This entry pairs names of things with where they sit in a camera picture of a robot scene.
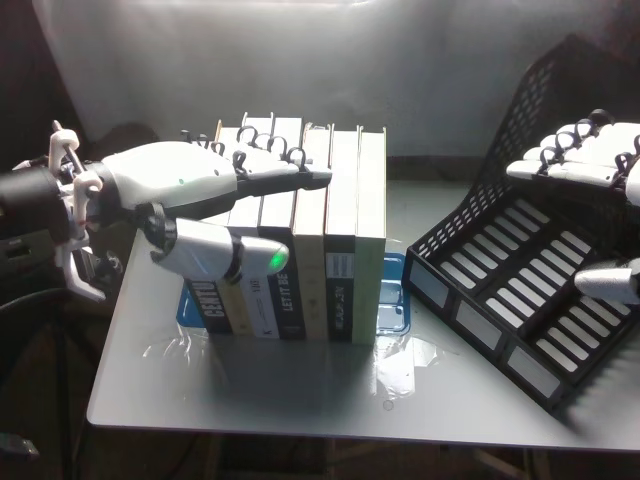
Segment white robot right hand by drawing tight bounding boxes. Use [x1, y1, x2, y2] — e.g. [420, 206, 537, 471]
[505, 108, 640, 305]

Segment black Let It Be book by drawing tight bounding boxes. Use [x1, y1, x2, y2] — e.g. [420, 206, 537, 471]
[257, 115, 307, 342]

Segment pale yellow spine book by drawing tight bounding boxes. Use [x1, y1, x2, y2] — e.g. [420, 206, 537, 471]
[213, 118, 256, 337]

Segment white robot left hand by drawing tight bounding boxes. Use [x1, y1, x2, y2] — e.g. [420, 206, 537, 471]
[97, 127, 335, 282]

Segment black tripod stand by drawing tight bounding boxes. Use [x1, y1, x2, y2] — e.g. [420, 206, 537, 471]
[44, 299, 89, 480]

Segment black book grey label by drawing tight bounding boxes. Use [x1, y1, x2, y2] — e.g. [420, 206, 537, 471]
[323, 123, 362, 345]

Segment black Century book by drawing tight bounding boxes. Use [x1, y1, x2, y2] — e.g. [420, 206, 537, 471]
[184, 277, 235, 336]

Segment blue plastic book stand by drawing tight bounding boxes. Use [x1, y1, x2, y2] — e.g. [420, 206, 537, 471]
[175, 251, 414, 337]

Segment white Fashionopolis book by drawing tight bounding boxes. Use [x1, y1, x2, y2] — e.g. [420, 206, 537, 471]
[227, 111, 279, 340]

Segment pale green book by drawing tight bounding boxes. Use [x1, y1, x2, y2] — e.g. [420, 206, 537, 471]
[353, 126, 389, 347]

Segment black three-slot file rack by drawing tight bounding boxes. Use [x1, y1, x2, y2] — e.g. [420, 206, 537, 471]
[403, 32, 640, 414]

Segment white backdrop cloth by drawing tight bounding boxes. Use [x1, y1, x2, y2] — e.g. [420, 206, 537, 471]
[29, 0, 640, 181]

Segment black backdrop curtain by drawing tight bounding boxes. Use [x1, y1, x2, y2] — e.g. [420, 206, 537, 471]
[0, 0, 86, 166]

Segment cream tan book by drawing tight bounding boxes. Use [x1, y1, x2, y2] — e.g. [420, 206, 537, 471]
[292, 121, 335, 340]

